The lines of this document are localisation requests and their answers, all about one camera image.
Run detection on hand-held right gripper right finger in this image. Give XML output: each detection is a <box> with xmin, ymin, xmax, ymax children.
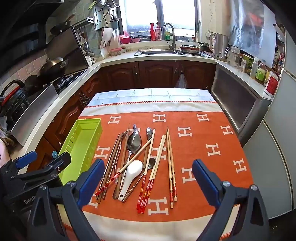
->
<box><xmin>192</xmin><ymin>159</ymin><xmax>270</xmax><ymax>241</ymax></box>

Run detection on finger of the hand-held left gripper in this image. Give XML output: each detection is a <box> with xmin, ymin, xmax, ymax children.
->
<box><xmin>0</xmin><ymin>151</ymin><xmax>38</xmax><ymax>179</ymax></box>
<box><xmin>10</xmin><ymin>153</ymin><xmax>71</xmax><ymax>187</ymax></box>

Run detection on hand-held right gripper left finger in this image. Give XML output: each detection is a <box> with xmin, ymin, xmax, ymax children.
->
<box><xmin>28</xmin><ymin>159</ymin><xmax>105</xmax><ymax>241</ymax></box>

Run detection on red striped bamboo chopstick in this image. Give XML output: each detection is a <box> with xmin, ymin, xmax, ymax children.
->
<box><xmin>137</xmin><ymin>129</ymin><xmax>156</xmax><ymax>209</ymax></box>
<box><xmin>138</xmin><ymin>135</ymin><xmax>166</xmax><ymax>214</ymax></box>
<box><xmin>95</xmin><ymin>138</ymin><xmax>155</xmax><ymax>196</ymax></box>
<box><xmin>142</xmin><ymin>135</ymin><xmax>167</xmax><ymax>211</ymax></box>

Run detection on brown wooden chopstick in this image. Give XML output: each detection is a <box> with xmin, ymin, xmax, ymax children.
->
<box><xmin>113</xmin><ymin>123</ymin><xmax>130</xmax><ymax>200</ymax></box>
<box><xmin>97</xmin><ymin>133</ymin><xmax>122</xmax><ymax>204</ymax></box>

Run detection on red patterned bamboo chopstick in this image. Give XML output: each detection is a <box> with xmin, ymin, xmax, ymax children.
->
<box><xmin>166</xmin><ymin>133</ymin><xmax>174</xmax><ymax>209</ymax></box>
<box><xmin>167</xmin><ymin>126</ymin><xmax>178</xmax><ymax>202</ymax></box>

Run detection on green plastic tray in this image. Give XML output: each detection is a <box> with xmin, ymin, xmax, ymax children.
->
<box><xmin>57</xmin><ymin>118</ymin><xmax>103</xmax><ymax>186</ymax></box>

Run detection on white ceramic spoon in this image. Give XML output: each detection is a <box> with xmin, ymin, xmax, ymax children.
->
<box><xmin>118</xmin><ymin>160</ymin><xmax>143</xmax><ymax>202</ymax></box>

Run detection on large metal spoon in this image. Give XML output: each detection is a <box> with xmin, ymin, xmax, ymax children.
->
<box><xmin>124</xmin><ymin>139</ymin><xmax>142</xmax><ymax>176</ymax></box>

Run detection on small metal spoon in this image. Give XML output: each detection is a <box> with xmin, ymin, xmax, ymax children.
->
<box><xmin>122</xmin><ymin>158</ymin><xmax>156</xmax><ymax>203</ymax></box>
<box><xmin>142</xmin><ymin>127</ymin><xmax>153</xmax><ymax>169</ymax></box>

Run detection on metal soup spoon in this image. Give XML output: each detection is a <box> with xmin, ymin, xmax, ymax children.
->
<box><xmin>128</xmin><ymin>124</ymin><xmax>142</xmax><ymax>153</ymax></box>

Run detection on orange printed blanket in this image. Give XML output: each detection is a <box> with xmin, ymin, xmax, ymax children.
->
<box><xmin>55</xmin><ymin>101</ymin><xmax>255</xmax><ymax>234</ymax></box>

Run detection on large steel splash panel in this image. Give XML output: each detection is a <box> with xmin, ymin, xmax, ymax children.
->
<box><xmin>10</xmin><ymin>83</ymin><xmax>59</xmax><ymax>147</ymax></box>

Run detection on black pressure cooker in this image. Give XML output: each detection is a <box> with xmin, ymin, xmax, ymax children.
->
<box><xmin>0</xmin><ymin>79</ymin><xmax>28</xmax><ymax>121</ymax></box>

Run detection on black pot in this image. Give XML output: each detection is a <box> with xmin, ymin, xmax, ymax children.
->
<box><xmin>24</xmin><ymin>75</ymin><xmax>43</xmax><ymax>95</ymax></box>

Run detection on grey refrigerator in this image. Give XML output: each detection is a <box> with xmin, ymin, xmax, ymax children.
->
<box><xmin>240</xmin><ymin>23</ymin><xmax>296</xmax><ymax>219</ymax></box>

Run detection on black gas stove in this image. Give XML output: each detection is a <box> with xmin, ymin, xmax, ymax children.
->
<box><xmin>53</xmin><ymin>70</ymin><xmax>87</xmax><ymax>94</ymax></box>

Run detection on black wok with lid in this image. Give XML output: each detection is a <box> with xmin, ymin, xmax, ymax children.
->
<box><xmin>39</xmin><ymin>57</ymin><xmax>70</xmax><ymax>78</ymax></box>

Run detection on clear plastic bag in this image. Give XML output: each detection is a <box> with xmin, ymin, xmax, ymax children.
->
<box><xmin>174</xmin><ymin>73</ymin><xmax>189</xmax><ymax>88</ymax></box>

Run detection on light tile-print table cover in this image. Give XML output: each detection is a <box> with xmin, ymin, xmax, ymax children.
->
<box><xmin>87</xmin><ymin>88</ymin><xmax>216</xmax><ymax>107</ymax></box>

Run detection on small steel splash panel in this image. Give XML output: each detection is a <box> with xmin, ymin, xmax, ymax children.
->
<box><xmin>63</xmin><ymin>47</ymin><xmax>89</xmax><ymax>77</ymax></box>

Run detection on red white canister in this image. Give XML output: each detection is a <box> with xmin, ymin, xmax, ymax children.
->
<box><xmin>264</xmin><ymin>71</ymin><xmax>280</xmax><ymax>98</ymax></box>

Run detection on brown wooden kitchen cabinets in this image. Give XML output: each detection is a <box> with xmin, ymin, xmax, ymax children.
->
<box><xmin>26</xmin><ymin>60</ymin><xmax>216</xmax><ymax>172</ymax></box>

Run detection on oil bottle green label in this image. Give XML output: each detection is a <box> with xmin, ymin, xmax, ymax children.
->
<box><xmin>255</xmin><ymin>61</ymin><xmax>267</xmax><ymax>85</ymax></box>

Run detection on white kitchen countertop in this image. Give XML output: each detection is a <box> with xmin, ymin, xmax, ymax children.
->
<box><xmin>14</xmin><ymin>40</ymin><xmax>273</xmax><ymax>163</ymax></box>

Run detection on white plastic bottle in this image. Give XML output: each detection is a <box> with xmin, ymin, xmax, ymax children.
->
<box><xmin>250</xmin><ymin>57</ymin><xmax>259</xmax><ymax>79</ymax></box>

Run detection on green box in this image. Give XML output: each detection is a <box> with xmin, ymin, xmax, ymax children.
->
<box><xmin>243</xmin><ymin>54</ymin><xmax>255</xmax><ymax>75</ymax></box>

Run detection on dark range hood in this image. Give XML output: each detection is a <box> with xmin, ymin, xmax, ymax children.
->
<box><xmin>0</xmin><ymin>0</ymin><xmax>93</xmax><ymax>56</ymax></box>

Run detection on glass pitcher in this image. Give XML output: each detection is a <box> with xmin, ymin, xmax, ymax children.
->
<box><xmin>226</xmin><ymin>45</ymin><xmax>241</xmax><ymax>67</ymax></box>

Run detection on stack of metal bowls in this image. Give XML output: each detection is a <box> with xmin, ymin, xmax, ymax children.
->
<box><xmin>179</xmin><ymin>44</ymin><xmax>204</xmax><ymax>55</ymax></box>

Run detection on steel electric kettle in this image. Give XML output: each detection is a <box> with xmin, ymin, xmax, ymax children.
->
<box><xmin>209</xmin><ymin>32</ymin><xmax>229</xmax><ymax>61</ymax></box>

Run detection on black frying pan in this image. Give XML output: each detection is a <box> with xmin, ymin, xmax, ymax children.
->
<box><xmin>50</xmin><ymin>13</ymin><xmax>77</xmax><ymax>36</ymax></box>

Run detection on wooden cutting board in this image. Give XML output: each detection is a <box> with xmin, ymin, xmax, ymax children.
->
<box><xmin>98</xmin><ymin>27</ymin><xmax>114</xmax><ymax>49</ymax></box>

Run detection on steel sink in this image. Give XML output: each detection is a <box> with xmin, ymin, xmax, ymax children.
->
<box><xmin>134</xmin><ymin>49</ymin><xmax>177</xmax><ymax>56</ymax></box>

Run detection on steel faucet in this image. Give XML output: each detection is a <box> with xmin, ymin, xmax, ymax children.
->
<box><xmin>163</xmin><ymin>23</ymin><xmax>177</xmax><ymax>50</ymax></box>

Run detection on kitchen window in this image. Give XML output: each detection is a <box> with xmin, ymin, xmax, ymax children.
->
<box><xmin>120</xmin><ymin>0</ymin><xmax>199</xmax><ymax>42</ymax></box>

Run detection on wire wall rack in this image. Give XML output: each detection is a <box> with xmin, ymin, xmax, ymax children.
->
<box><xmin>92</xmin><ymin>0</ymin><xmax>121</xmax><ymax>30</ymax></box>

